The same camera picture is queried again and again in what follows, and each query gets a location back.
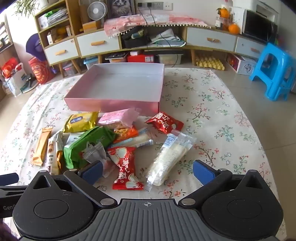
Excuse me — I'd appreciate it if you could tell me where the black case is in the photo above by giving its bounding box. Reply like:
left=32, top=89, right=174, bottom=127
left=121, top=27, right=152, bottom=49

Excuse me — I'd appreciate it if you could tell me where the brown cardboard box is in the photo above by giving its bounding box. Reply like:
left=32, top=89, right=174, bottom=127
left=82, top=20, right=102, bottom=33

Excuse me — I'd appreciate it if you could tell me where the grey small snack packet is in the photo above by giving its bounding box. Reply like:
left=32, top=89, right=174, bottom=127
left=82, top=141, right=108, bottom=163

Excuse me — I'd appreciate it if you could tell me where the red flat box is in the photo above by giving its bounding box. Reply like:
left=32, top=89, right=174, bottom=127
left=127, top=52, right=155, bottom=63

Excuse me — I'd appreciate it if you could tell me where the small red box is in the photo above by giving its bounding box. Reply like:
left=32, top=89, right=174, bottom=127
left=227, top=53, right=240, bottom=70

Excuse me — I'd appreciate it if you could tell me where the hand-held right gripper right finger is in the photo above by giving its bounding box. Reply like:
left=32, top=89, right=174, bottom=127
left=179, top=160, right=266, bottom=208

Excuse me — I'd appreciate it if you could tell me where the pink cardboard box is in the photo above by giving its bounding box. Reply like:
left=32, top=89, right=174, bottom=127
left=63, top=63, right=165, bottom=114

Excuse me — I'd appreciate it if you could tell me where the green snack packet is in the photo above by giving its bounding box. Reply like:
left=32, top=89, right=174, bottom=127
left=63, top=126, right=116, bottom=169

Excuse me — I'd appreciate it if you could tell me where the pink snack packet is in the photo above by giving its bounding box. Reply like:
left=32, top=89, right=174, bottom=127
left=97, top=108, right=141, bottom=129

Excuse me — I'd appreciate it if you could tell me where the pink floral cloth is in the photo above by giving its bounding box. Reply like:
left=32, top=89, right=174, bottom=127
left=104, top=13, right=208, bottom=39

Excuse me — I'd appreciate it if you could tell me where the purple hand fan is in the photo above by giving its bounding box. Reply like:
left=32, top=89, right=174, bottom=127
left=25, top=33, right=45, bottom=61

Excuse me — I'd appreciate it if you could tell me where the green potted plant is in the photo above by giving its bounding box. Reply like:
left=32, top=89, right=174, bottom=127
left=14, top=0, right=41, bottom=14

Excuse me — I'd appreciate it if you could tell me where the red shopping bag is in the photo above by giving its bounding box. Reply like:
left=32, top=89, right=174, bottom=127
left=1, top=57, right=22, bottom=79

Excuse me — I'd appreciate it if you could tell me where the silver snack packet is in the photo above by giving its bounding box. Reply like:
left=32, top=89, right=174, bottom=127
left=46, top=133, right=64, bottom=175

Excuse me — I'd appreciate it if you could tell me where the cat picture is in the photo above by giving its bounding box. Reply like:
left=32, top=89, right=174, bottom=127
left=109, top=0, right=136, bottom=19

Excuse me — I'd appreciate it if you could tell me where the white paper bag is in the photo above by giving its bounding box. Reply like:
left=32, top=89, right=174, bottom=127
left=5, top=62, right=33, bottom=97

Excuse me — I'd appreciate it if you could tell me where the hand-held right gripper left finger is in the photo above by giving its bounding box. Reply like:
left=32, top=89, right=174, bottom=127
left=30, top=161, right=117, bottom=208

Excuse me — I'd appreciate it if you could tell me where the white wall socket strip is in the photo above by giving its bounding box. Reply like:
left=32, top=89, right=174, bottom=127
left=136, top=1, right=173, bottom=11

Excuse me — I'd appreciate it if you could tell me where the white cabinet drawer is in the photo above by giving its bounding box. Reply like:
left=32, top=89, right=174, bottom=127
left=186, top=27, right=237, bottom=50
left=44, top=38, right=79, bottom=65
left=76, top=34, right=121, bottom=57
left=235, top=37, right=266, bottom=59

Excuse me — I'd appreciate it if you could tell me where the clear storage box blue lid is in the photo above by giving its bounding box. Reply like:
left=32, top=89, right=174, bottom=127
left=84, top=56, right=99, bottom=70

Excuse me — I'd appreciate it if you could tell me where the white blue patterned box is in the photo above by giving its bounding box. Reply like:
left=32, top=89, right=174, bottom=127
left=236, top=57, right=258, bottom=75

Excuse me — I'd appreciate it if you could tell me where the tan wafer bar packet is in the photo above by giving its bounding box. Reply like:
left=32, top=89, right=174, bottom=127
left=31, top=127, right=53, bottom=166

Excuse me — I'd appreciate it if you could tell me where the blue plastic stool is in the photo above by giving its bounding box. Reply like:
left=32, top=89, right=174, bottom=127
left=249, top=43, right=296, bottom=102

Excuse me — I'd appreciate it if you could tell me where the white desk fan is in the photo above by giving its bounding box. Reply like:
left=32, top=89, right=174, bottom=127
left=87, top=1, right=107, bottom=26

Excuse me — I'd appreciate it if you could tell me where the clear box with black keyboard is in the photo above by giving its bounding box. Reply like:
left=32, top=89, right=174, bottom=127
left=105, top=52, right=129, bottom=63

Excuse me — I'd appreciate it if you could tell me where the clear rice cracker packet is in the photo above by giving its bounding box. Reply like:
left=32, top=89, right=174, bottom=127
left=146, top=130, right=197, bottom=187

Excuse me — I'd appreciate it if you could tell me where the yellow snack packet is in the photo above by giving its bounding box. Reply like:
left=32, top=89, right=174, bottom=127
left=63, top=111, right=99, bottom=133

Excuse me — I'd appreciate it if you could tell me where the orange biscuit packet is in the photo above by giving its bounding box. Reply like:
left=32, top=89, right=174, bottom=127
left=113, top=126, right=139, bottom=144

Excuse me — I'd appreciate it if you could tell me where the white microwave oven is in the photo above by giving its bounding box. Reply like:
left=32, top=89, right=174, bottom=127
left=242, top=9, right=278, bottom=45

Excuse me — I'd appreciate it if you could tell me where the yellow egg tray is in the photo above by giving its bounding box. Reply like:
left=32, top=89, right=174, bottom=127
left=195, top=56, right=226, bottom=70

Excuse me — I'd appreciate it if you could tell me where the wooden media cabinet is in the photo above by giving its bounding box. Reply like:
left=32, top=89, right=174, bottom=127
left=34, top=0, right=278, bottom=77

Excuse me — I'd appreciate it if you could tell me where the pile of papers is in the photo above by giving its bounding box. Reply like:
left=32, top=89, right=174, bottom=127
left=150, top=28, right=186, bottom=47

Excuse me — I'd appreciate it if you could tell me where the red gift bag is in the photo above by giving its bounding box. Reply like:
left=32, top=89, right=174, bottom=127
left=28, top=57, right=55, bottom=85

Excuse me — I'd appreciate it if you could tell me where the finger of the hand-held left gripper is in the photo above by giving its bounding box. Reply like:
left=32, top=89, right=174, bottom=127
left=0, top=173, right=19, bottom=186

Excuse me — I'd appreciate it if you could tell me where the stack of books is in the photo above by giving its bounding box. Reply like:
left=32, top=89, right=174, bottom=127
left=38, top=8, right=70, bottom=28

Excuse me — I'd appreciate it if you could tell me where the red snack packet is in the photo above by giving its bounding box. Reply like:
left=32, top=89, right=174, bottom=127
left=144, top=112, right=184, bottom=135
left=107, top=146, right=144, bottom=191

